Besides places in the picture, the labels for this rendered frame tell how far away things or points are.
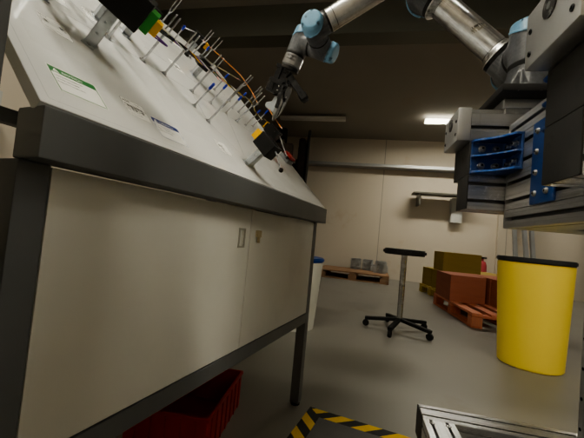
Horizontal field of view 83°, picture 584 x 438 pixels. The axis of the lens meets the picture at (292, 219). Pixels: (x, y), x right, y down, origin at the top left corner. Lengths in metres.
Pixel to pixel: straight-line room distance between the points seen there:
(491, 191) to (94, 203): 0.89
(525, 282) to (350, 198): 5.07
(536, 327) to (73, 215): 2.59
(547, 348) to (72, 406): 2.58
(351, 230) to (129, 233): 6.72
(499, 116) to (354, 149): 6.52
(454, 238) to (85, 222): 7.18
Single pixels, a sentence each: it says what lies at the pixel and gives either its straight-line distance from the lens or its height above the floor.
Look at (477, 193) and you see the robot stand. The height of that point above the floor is 0.89.
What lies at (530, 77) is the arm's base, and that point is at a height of 1.20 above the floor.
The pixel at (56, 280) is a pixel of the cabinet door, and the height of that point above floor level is 0.64.
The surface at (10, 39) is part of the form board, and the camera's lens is 0.62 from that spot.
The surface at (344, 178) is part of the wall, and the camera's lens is 7.34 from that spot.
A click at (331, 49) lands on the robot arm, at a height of 1.42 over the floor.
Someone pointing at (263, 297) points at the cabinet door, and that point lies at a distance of 1.09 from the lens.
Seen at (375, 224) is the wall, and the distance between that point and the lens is 7.23.
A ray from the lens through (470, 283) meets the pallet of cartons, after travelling 4.38.
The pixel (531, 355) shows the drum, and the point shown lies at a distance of 2.76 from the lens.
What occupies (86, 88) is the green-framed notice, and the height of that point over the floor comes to 0.93.
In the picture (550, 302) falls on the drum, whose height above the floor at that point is 0.46.
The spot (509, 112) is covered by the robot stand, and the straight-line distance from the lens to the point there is 1.06.
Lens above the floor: 0.74
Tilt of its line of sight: 3 degrees up
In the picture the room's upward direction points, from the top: 5 degrees clockwise
